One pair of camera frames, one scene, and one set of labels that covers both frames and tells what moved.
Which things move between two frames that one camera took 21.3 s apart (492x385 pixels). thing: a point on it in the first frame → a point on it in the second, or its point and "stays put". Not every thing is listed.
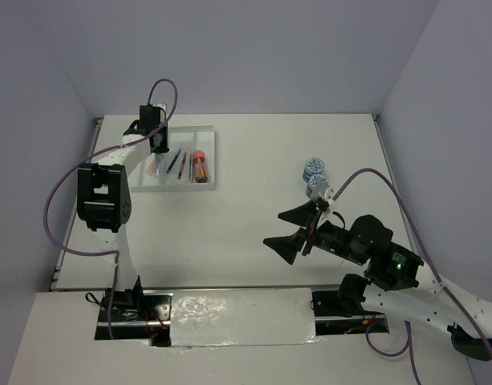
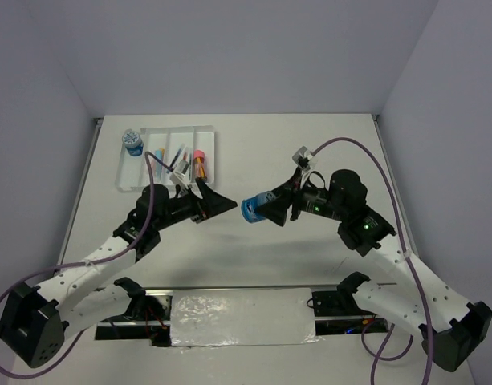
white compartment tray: [188, 165] stays put
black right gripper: [286, 245] → [276, 209]
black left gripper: [147, 316] stays put
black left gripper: [163, 147] → [211, 204]
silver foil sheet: [241, 317] stays put
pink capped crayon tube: [200, 166] stays put
